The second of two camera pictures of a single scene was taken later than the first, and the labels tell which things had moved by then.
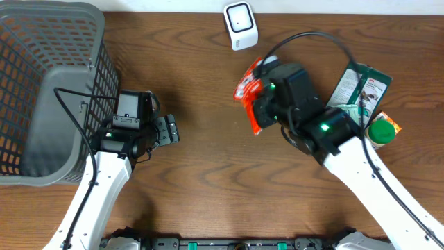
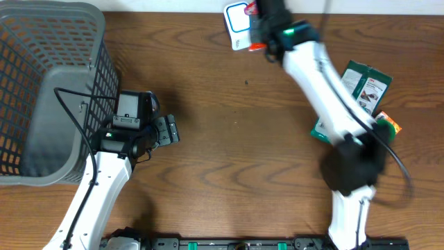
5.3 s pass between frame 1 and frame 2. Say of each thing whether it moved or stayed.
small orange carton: stayed
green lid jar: stayed
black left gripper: stayed
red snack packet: moved
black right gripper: moved
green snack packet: stayed
